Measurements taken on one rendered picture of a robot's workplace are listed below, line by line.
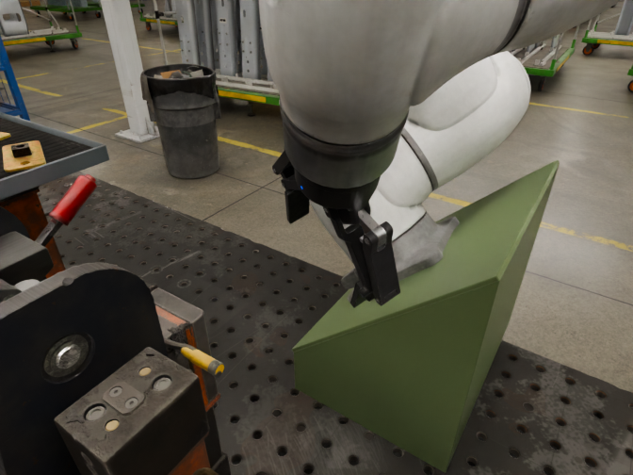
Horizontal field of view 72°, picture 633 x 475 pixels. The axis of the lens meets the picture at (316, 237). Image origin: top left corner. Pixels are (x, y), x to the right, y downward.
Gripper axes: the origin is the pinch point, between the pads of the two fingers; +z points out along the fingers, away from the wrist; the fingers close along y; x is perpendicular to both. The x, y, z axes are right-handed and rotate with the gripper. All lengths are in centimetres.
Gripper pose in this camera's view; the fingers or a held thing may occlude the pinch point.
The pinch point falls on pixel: (329, 252)
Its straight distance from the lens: 53.6
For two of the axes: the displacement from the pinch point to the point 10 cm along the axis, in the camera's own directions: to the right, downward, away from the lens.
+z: -0.2, 4.5, 8.9
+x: -8.2, 5.1, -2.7
